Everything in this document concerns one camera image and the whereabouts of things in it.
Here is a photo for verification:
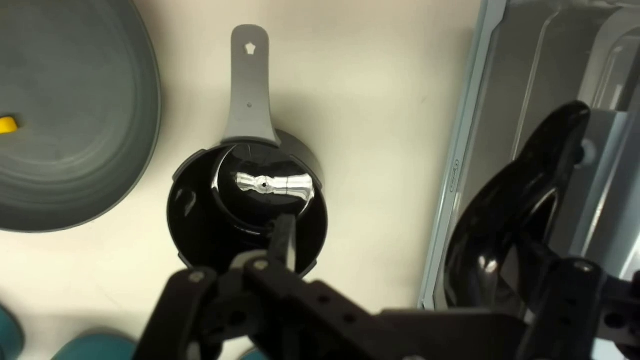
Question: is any teal frying pan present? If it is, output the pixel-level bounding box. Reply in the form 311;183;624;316
0;305;27;360

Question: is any grey round plate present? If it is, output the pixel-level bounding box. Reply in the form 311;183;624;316
0;0;163;232

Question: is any black saucepan grey handle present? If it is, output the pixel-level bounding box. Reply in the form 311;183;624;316
167;24;329;274

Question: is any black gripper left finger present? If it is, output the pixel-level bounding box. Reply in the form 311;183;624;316
134;215;527;360

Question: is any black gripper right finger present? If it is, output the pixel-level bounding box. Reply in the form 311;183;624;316
445;101;640;360

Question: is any yellow toy fry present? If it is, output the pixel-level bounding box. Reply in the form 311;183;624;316
0;116;21;133

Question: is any teal pot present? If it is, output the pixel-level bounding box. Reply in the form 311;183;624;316
53;331;136;360

